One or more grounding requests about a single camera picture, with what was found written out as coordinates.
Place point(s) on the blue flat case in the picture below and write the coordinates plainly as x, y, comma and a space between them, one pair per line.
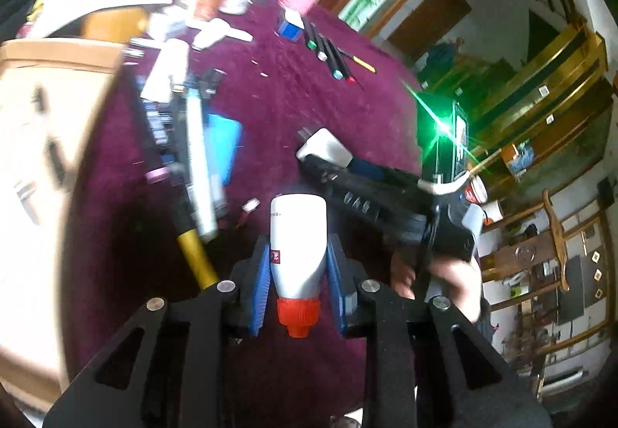
223, 145

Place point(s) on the small white connector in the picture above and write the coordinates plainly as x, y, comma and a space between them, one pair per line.
251, 206

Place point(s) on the wooden chair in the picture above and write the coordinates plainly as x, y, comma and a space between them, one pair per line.
540, 254

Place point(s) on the person's right hand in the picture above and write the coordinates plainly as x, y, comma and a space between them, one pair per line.
454, 278

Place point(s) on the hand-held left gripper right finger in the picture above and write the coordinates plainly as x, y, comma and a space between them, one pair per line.
336, 290

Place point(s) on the white plastic tube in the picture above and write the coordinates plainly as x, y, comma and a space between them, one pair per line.
166, 68

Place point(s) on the cardboard box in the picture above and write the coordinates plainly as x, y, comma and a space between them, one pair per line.
43, 186

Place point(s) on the white bottle with red cap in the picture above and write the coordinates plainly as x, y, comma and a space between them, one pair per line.
298, 244

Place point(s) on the dark red table cloth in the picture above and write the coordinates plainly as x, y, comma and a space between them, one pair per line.
289, 109

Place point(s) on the white power adapter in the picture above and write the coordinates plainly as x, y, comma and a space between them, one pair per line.
324, 147

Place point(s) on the black marker with white cap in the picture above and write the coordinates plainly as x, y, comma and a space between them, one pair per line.
318, 44

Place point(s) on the black marker with green cap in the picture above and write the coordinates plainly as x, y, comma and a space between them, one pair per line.
309, 33

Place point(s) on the long white tube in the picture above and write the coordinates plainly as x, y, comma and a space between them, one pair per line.
200, 167

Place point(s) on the yellow pencil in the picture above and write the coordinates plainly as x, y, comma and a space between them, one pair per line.
359, 61

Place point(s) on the red and white paper cup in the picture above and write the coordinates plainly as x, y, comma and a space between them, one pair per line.
485, 201

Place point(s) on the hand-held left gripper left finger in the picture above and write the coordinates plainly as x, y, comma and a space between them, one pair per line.
259, 285

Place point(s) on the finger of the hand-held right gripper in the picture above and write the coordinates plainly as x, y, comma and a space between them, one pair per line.
367, 206
386, 174

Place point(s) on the small blue and white box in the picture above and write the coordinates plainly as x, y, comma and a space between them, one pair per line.
289, 26

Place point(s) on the small white bottle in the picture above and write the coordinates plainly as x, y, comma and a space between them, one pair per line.
217, 33

